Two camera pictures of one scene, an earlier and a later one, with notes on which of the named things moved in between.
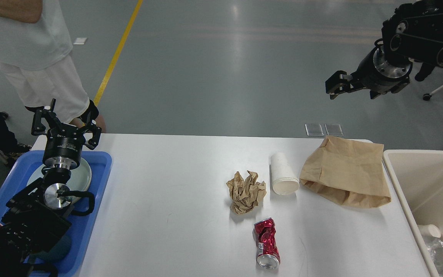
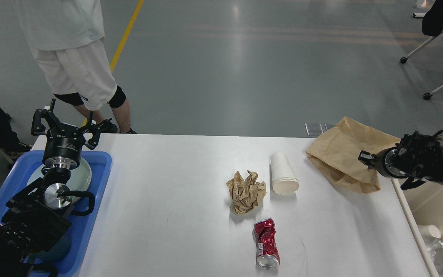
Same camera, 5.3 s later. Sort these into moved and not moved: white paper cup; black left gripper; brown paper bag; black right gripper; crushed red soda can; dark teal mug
Moved: brown paper bag; black right gripper
Not moved: black left gripper; dark teal mug; white paper cup; crushed red soda can
